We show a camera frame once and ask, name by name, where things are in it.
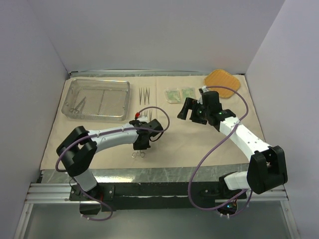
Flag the aluminium front frame rail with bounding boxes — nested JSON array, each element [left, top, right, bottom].
[[24, 183, 98, 204]]

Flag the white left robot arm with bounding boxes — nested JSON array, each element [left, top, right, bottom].
[[56, 119, 164, 200]]

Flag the gauze packet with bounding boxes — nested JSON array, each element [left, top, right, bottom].
[[180, 87, 196, 100], [164, 88, 181, 104]]

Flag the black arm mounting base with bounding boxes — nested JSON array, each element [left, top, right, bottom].
[[69, 181, 247, 216]]

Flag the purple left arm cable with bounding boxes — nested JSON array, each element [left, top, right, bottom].
[[55, 106, 170, 222]]

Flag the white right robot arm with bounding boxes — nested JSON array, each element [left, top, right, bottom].
[[177, 91, 288, 198]]

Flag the steel surgical scissors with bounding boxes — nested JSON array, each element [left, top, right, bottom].
[[69, 97, 86, 114]]

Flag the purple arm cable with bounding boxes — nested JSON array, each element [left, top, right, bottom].
[[55, 106, 170, 222], [187, 86, 252, 217]]

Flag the steel mesh instrument tray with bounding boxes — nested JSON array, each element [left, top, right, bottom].
[[61, 79, 131, 122]]

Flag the beige cloth wrap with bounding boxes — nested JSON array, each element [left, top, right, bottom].
[[40, 75, 264, 170]]

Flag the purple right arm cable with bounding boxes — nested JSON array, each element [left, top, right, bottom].
[[187, 86, 252, 217]]

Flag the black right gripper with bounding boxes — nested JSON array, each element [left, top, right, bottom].
[[177, 98, 210, 125]]

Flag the orange woven bamboo tray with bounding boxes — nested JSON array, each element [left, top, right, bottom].
[[204, 69, 241, 99]]

